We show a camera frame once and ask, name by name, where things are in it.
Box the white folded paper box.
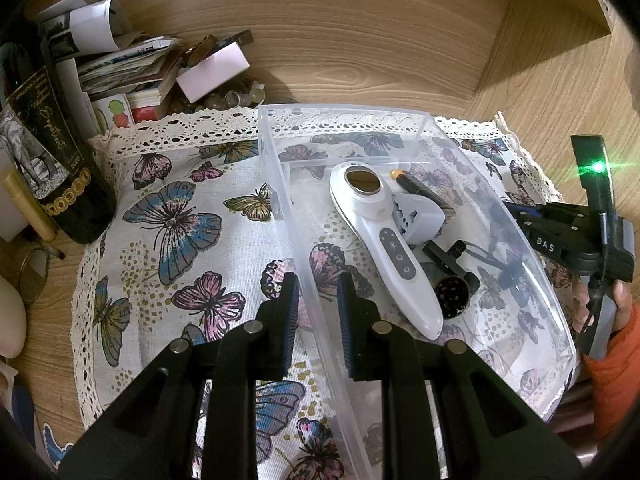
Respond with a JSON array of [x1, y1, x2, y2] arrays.
[[176, 42, 251, 103]]

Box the gold pen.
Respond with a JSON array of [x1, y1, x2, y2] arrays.
[[0, 170, 59, 242]]

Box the pile of small glass vials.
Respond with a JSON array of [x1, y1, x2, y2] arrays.
[[172, 79, 267, 114]]

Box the stack of books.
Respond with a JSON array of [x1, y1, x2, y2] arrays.
[[80, 35, 186, 133]]

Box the clear plastic container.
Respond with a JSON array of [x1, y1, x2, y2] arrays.
[[257, 104, 578, 480]]

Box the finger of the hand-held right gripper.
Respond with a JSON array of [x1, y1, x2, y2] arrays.
[[492, 198, 551, 226]]

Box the black clip with round disc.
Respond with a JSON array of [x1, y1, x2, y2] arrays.
[[421, 239, 482, 322]]

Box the white handheld facial massager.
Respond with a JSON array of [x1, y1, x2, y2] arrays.
[[329, 162, 445, 340]]

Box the dark wine bottle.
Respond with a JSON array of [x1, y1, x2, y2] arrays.
[[0, 42, 118, 245]]

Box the small white plug adapter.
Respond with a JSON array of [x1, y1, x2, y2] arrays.
[[392, 192, 447, 246]]

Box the person's right forearm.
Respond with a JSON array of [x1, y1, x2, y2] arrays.
[[582, 305, 640, 451]]

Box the white rounded object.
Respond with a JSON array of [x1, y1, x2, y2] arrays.
[[0, 280, 28, 361]]

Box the person's right hand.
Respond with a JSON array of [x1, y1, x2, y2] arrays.
[[570, 277, 640, 336]]

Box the round wire-rimmed lens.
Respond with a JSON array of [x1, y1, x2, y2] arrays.
[[19, 245, 67, 307]]

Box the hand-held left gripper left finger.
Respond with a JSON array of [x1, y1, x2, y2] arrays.
[[60, 271, 301, 480]]

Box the black tube with gold end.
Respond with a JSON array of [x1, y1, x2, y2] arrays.
[[389, 169, 458, 221]]

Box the butterfly print lace cloth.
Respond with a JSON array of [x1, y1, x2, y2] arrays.
[[70, 107, 568, 480]]

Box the blue white sticker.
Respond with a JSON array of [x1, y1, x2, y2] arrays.
[[40, 422, 77, 472]]

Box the rolled printed papers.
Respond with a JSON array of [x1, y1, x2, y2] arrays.
[[37, 0, 133, 63]]

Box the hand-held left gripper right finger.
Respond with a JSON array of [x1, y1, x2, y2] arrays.
[[336, 272, 584, 480]]

